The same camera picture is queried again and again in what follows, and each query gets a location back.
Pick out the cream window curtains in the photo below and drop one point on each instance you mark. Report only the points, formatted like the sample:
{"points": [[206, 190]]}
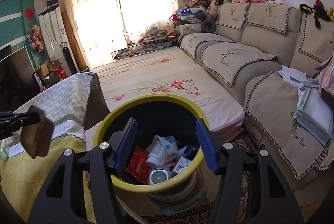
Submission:
{"points": [[104, 26]]}

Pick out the red fire extinguisher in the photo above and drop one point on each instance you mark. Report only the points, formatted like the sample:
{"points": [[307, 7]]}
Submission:
{"points": [[61, 73]]}

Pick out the large black television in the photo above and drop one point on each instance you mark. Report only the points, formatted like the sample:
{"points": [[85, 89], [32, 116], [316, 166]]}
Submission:
{"points": [[18, 84]]}

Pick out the pink artificial flower bunch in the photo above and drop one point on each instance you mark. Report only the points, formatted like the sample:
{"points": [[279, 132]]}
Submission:
{"points": [[34, 37]]}

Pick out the floral sheet covered bed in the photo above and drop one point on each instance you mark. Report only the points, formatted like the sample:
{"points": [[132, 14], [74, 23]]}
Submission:
{"points": [[171, 71]]}

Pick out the brown plastic food tray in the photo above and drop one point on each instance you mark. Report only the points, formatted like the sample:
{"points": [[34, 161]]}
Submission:
{"points": [[36, 135]]}

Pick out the yellow and grey tablecloth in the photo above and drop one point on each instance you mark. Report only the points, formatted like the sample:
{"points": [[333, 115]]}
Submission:
{"points": [[76, 106]]}

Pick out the yellow-rimmed black trash bin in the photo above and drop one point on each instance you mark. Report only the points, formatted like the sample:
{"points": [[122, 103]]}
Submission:
{"points": [[165, 124]]}

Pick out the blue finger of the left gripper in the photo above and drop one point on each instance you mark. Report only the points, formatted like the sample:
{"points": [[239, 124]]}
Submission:
{"points": [[12, 122]]}

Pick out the black tower fan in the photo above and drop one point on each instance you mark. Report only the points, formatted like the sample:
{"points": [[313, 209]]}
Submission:
{"points": [[70, 60]]}

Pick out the teal plastic stool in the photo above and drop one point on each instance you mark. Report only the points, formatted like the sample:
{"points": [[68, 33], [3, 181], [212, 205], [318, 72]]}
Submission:
{"points": [[184, 206]]}

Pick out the white Co-Q10 supplement bottle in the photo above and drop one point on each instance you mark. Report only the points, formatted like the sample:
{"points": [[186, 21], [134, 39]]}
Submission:
{"points": [[163, 150]]}

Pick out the beige sectional sofa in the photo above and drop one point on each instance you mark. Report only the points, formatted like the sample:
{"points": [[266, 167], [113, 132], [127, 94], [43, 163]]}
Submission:
{"points": [[250, 45]]}

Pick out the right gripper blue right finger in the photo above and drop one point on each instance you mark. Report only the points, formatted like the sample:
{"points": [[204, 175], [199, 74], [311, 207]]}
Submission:
{"points": [[270, 198]]}

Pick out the cluttered low glass table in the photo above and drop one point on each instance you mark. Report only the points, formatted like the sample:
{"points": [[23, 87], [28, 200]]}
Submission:
{"points": [[153, 43]]}

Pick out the white standing air conditioner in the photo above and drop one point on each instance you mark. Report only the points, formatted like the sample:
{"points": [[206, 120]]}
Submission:
{"points": [[53, 32]]}

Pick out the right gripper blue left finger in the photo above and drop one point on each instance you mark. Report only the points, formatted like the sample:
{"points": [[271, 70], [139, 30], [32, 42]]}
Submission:
{"points": [[61, 197]]}

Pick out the black yellow plush toy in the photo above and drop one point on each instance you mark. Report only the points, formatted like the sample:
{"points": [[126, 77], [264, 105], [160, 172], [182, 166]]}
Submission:
{"points": [[318, 11]]}

